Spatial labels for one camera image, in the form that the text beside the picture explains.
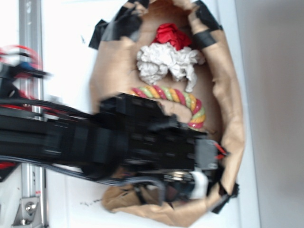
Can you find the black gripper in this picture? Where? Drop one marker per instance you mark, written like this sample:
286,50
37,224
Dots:
186,161

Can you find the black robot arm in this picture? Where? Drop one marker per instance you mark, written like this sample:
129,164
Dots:
63,139

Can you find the white crumpled paper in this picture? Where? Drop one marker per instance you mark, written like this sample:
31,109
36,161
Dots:
155,61

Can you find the brown paper bag bin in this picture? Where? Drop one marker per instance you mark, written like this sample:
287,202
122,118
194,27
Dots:
217,87

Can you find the white tray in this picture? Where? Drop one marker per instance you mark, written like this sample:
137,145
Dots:
67,27

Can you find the red crumpled paper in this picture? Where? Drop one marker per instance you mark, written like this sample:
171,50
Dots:
169,33

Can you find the multicolour twisted rope toy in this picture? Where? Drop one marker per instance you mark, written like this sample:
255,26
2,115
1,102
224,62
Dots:
174,95

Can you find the aluminium rail profile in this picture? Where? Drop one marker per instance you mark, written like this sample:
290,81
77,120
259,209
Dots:
30,35

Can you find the metal corner bracket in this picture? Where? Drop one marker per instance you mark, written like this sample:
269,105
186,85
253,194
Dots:
29,214

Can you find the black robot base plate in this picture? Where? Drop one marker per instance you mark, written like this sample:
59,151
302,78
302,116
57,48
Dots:
7,90

